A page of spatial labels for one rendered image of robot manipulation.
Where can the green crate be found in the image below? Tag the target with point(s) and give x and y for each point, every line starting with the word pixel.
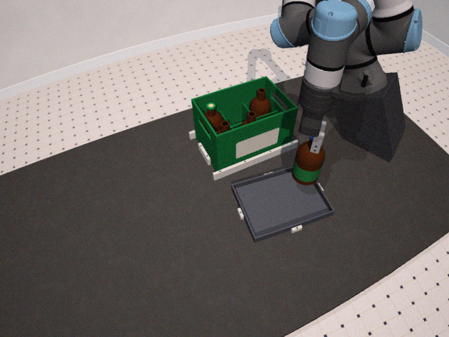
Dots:
pixel 243 142

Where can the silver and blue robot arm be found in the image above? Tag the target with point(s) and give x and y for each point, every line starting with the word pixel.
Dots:
pixel 336 39

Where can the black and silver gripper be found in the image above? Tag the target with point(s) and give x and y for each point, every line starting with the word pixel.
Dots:
pixel 317 95

